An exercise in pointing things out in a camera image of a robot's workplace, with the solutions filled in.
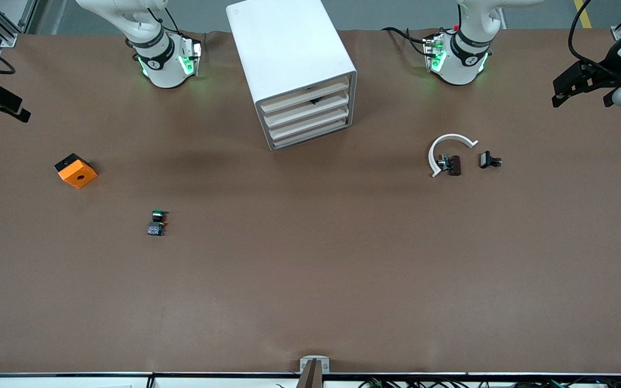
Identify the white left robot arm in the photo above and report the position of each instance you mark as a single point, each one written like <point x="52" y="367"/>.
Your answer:
<point x="464" y="59"/>

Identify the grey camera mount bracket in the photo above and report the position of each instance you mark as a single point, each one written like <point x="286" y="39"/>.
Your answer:
<point x="315" y="364"/>

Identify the small black clip part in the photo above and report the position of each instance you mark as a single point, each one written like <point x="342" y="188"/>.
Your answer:
<point x="487" y="159"/>

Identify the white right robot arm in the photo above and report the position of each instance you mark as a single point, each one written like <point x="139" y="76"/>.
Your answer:
<point x="162" y="64"/>

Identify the brown block with metal terminals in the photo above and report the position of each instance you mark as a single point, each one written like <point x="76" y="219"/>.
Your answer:
<point x="455" y="166"/>

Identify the green push button switch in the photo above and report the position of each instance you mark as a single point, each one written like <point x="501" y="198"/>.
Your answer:
<point x="155" y="229"/>

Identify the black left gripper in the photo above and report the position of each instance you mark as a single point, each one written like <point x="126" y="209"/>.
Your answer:
<point x="605" y="75"/>

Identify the white plastic drawer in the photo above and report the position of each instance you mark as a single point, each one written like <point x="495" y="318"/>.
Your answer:
<point x="289" y="112"/>
<point x="299" y="136"/>
<point x="289" y="101"/>
<point x="294" y="125"/>

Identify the orange box with black side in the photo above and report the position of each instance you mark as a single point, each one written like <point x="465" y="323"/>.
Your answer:
<point x="78" y="175"/>

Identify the black table edge rail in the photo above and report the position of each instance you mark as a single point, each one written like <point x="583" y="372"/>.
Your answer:
<point x="73" y="374"/>

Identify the brown table covering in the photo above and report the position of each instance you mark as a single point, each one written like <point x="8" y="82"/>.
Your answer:
<point x="310" y="269"/>

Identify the white drawer cabinet housing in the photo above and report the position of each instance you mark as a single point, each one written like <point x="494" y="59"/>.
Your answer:
<point x="283" y="48"/>

